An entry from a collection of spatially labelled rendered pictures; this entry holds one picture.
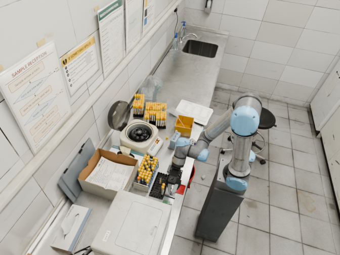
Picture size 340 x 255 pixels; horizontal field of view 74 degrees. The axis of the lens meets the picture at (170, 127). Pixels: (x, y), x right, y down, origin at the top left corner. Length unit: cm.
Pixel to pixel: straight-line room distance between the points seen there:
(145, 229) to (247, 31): 296
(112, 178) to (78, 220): 29
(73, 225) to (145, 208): 47
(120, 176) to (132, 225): 48
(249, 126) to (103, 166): 96
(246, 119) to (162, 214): 57
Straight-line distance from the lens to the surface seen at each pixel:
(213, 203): 173
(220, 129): 126
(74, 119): 129
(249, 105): 102
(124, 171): 151
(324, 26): 358
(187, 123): 185
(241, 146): 112
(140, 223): 109
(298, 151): 337
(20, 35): 100
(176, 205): 146
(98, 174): 152
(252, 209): 262
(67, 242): 138
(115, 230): 109
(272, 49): 360
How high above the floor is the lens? 219
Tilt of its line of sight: 46 degrees down
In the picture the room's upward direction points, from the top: 5 degrees clockwise
